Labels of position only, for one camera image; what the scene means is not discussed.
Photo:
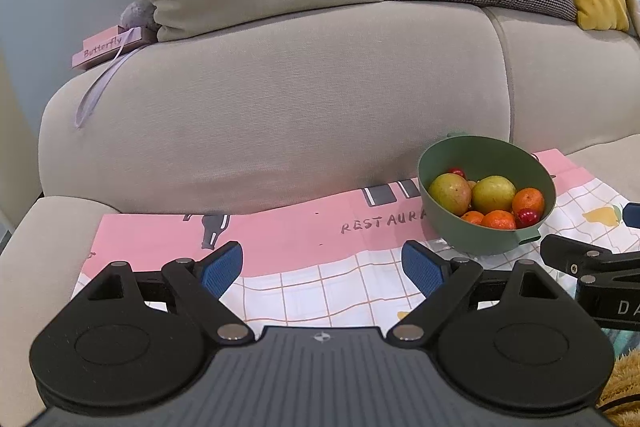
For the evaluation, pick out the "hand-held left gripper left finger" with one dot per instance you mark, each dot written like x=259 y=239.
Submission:
x=222 y=272

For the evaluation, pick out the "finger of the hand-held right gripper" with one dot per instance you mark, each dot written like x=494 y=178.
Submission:
x=632 y=216
x=565 y=254

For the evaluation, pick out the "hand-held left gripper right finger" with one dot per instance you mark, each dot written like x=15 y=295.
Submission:
x=420 y=269

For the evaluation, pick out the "red cherry tomato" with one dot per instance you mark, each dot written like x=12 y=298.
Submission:
x=456 y=172
x=526 y=217

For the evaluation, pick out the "orange mandarin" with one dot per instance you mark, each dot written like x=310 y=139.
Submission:
x=498 y=220
x=528 y=201
x=472 y=218

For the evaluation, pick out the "green plastic colander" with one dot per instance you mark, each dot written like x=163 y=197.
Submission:
x=480 y=238

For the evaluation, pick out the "red-green pear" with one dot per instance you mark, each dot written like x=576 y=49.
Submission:
x=449 y=193

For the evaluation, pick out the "yellow-green pear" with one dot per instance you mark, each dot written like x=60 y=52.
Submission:
x=494 y=193

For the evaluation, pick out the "teal cloth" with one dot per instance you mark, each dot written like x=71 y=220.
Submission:
x=620 y=341

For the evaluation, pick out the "brown furry cloth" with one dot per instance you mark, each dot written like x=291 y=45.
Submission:
x=625 y=382

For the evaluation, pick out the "pink checked printed cloth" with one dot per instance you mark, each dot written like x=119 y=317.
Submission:
x=300 y=237

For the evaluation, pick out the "beige fabric sofa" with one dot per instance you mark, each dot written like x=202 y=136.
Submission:
x=300 y=107

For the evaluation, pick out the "lilac ribbon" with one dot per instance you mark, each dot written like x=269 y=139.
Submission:
x=95 y=97

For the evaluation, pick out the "pink gift box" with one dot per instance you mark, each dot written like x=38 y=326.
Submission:
x=102 y=49

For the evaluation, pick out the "grey plush toy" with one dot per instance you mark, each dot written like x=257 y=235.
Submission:
x=137 y=14

